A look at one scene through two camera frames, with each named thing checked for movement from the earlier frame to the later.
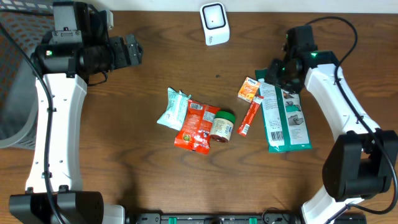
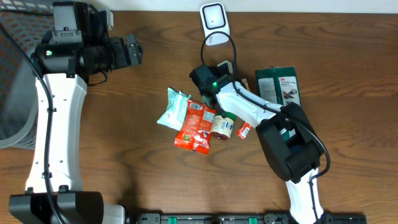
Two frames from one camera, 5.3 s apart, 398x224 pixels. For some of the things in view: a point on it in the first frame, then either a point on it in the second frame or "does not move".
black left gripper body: x=118 y=59 does not move
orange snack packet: x=194 y=134 does not move
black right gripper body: x=282 y=75 → x=214 y=107
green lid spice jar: x=222 y=126 does not move
